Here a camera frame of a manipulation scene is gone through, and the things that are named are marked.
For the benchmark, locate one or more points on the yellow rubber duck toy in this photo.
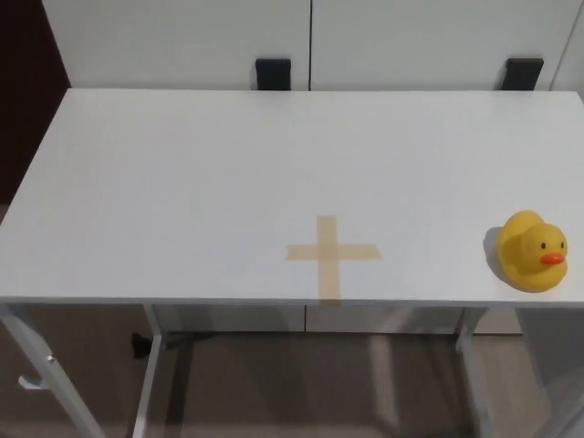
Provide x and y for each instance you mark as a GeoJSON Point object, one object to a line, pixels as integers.
{"type": "Point", "coordinates": [524, 255]}

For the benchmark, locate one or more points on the grey desk crossbar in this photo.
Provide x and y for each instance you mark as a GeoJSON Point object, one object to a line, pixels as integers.
{"type": "Point", "coordinates": [296, 336]}

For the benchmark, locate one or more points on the black desk foot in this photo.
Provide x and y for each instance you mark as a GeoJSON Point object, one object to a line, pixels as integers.
{"type": "Point", "coordinates": [139, 344]}

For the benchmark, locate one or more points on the white inner desk leg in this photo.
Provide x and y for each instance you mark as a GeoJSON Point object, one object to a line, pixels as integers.
{"type": "Point", "coordinates": [148, 388]}
{"type": "Point", "coordinates": [474, 374]}

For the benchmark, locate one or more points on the white slanted desk leg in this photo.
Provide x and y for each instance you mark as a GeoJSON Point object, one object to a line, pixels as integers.
{"type": "Point", "coordinates": [50, 388]}

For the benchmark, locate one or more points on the white wide desk leg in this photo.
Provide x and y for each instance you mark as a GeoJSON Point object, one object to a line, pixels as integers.
{"type": "Point", "coordinates": [552, 365]}

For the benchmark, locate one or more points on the long beige tape strip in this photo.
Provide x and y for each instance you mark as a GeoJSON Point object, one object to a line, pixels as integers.
{"type": "Point", "coordinates": [329, 283]}

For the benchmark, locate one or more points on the white cabinet door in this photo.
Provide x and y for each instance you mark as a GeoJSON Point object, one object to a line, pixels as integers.
{"type": "Point", "coordinates": [182, 41]}
{"type": "Point", "coordinates": [410, 41]}

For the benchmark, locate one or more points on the white metal hook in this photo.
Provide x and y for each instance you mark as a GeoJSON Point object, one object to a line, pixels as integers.
{"type": "Point", "coordinates": [28, 384]}

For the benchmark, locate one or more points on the left black wall bracket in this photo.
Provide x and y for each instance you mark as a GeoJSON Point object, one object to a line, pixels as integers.
{"type": "Point", "coordinates": [273, 75]}

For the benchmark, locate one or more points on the black wall bracket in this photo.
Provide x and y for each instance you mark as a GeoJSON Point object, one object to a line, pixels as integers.
{"type": "Point", "coordinates": [524, 75]}
{"type": "Point", "coordinates": [273, 75]}

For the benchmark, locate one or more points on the right black wall bracket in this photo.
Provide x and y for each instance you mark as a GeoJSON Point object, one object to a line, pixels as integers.
{"type": "Point", "coordinates": [524, 75]}

